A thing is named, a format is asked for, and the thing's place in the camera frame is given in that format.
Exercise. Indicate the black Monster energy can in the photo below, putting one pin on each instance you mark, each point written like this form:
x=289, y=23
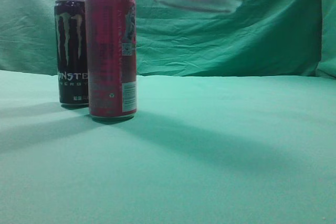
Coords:
x=70, y=27

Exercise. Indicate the green cloth backdrop and cover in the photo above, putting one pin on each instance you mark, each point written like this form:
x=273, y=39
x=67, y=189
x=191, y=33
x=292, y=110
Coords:
x=235, y=120

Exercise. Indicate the pink Monster energy can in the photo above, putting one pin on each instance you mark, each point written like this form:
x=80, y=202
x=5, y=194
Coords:
x=111, y=54

